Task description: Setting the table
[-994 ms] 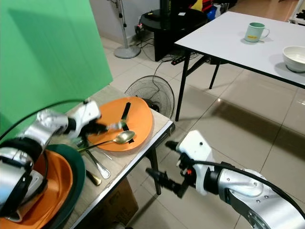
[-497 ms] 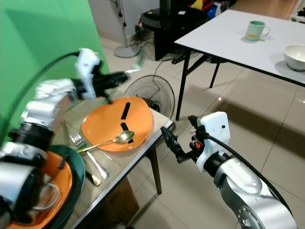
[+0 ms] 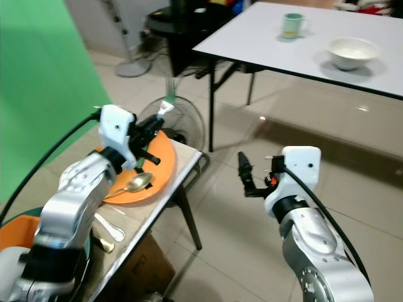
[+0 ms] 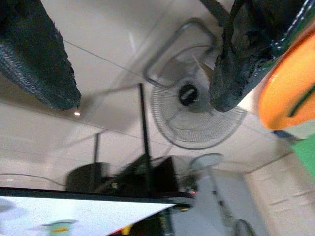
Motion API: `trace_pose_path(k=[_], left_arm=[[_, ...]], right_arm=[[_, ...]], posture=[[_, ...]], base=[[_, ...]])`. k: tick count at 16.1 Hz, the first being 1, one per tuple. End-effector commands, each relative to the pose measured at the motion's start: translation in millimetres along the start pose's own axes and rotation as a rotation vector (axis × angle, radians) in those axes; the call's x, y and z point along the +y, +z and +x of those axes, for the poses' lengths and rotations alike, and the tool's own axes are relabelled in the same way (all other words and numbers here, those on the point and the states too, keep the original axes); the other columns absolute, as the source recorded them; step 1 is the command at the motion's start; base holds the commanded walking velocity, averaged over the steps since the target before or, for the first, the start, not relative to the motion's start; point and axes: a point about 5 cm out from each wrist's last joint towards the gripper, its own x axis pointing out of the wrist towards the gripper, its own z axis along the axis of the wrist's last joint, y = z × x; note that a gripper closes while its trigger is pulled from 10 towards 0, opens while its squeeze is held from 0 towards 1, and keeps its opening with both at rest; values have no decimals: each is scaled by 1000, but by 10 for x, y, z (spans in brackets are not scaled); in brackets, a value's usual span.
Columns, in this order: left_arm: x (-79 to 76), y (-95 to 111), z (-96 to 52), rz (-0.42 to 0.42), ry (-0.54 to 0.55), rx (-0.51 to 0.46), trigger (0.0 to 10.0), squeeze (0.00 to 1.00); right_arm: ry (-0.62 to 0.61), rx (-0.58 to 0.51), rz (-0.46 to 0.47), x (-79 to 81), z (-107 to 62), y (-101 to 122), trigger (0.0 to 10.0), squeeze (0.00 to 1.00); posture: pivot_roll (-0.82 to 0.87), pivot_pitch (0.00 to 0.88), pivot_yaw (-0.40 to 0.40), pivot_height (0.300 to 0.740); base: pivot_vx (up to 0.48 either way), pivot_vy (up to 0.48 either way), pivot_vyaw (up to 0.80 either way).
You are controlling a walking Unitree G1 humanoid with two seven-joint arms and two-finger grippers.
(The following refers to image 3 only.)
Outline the green handled fork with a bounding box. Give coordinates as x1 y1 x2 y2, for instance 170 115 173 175
157 75 179 119

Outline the orange round plate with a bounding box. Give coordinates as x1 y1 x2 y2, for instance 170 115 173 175
94 129 177 206

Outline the black floor fan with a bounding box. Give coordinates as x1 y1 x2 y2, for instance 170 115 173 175
140 96 207 153

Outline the gold spoon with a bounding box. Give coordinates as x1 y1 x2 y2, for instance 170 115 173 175
103 171 155 200

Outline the grey standing fan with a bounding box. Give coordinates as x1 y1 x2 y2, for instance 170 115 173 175
101 0 152 79

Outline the black cabinet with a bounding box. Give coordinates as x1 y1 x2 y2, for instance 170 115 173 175
166 0 246 78

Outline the silver spoon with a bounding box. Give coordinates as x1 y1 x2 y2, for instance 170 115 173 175
94 211 127 243

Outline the black round cooker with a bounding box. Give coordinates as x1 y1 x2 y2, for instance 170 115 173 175
145 9 174 36

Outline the green screen backdrop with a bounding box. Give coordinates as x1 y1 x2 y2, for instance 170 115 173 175
0 0 111 222

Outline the white folding table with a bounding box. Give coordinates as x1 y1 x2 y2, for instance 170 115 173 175
191 0 403 153

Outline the orange bowl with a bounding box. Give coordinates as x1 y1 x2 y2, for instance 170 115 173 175
0 214 42 254

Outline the brown cardboard box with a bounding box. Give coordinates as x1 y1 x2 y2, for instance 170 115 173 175
98 232 176 302

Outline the white bowl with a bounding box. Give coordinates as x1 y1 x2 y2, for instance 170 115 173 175
327 36 382 72

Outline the green mug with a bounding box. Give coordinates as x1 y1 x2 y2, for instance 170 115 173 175
281 12 310 40

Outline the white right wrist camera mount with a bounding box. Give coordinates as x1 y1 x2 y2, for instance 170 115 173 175
264 146 322 218

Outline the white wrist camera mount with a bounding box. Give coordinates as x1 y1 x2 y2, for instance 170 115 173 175
264 146 322 218
98 104 137 169

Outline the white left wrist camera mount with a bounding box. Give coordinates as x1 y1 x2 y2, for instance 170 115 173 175
98 104 137 169

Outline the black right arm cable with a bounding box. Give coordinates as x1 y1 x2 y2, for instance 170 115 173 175
282 166 373 285

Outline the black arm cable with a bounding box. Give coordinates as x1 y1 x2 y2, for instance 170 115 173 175
0 109 105 222
282 166 373 285

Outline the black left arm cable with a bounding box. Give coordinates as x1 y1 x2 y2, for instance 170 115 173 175
0 109 105 222

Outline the wooden utensil handle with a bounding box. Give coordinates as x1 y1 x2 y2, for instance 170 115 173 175
97 236 116 254

